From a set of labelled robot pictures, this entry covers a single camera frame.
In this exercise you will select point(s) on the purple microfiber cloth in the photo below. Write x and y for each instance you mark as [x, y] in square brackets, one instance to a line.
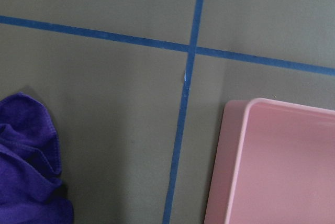
[31, 188]

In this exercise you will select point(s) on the pink plastic tray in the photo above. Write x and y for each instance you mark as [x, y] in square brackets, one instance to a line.
[274, 164]

